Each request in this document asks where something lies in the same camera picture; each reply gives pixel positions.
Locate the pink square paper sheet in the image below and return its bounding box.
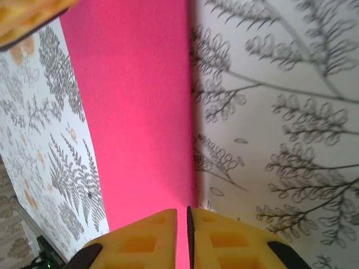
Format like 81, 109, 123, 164
57, 0, 199, 269

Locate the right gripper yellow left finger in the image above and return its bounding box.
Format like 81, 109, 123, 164
63, 208, 180, 269

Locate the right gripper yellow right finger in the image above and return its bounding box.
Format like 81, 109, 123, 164
186, 206, 309, 269

